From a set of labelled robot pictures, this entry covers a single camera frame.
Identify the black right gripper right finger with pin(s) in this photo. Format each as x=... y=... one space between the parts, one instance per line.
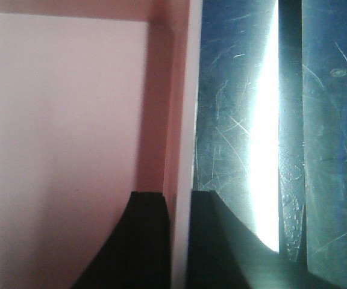
x=224 y=253

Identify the stainless steel shelf cart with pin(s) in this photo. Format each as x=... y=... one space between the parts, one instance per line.
x=271 y=136

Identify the pink plastic bin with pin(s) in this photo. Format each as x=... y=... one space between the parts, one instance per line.
x=97 y=99

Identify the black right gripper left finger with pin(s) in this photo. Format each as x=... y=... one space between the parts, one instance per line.
x=137 y=253

